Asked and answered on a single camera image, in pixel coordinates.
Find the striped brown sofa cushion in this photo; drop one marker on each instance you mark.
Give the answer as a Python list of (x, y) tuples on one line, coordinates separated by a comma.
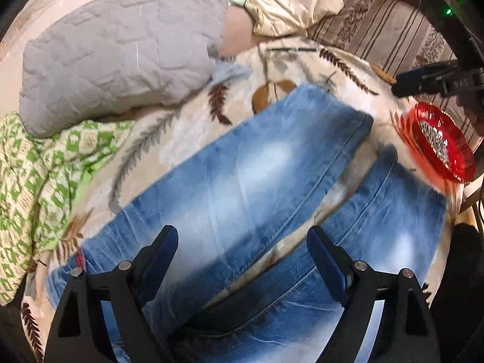
[(378, 22)]

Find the blue denim pants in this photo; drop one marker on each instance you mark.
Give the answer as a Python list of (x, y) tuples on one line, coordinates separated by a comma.
[(245, 170)]

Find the thin dark stick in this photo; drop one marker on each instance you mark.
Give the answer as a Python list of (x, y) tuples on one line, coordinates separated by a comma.
[(291, 49)]

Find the green patterned cloth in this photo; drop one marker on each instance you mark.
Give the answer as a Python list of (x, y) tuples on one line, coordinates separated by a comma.
[(34, 196)]

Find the light blue cloth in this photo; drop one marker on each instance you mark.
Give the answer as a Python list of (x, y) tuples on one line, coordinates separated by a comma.
[(230, 72)]

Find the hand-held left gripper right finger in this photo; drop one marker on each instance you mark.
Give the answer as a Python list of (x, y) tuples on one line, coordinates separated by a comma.
[(329, 268)]

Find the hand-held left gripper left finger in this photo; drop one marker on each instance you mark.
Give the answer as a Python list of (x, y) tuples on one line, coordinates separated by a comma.
[(162, 261)]

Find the red glass bowl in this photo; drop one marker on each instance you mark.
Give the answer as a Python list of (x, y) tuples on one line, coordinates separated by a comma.
[(457, 158)]

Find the mint green cloth strip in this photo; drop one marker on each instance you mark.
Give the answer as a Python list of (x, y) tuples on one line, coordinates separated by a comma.
[(237, 0)]

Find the pink pillow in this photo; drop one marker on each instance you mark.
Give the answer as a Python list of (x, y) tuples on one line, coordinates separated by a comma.
[(236, 32)]

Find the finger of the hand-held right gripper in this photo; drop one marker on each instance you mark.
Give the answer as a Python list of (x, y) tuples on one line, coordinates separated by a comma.
[(419, 81)]

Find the leaf print blanket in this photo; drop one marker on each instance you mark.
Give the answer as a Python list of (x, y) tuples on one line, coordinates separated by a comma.
[(181, 121)]

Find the cream crumpled cloth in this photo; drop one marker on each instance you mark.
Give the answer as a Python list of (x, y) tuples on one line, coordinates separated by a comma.
[(287, 3)]

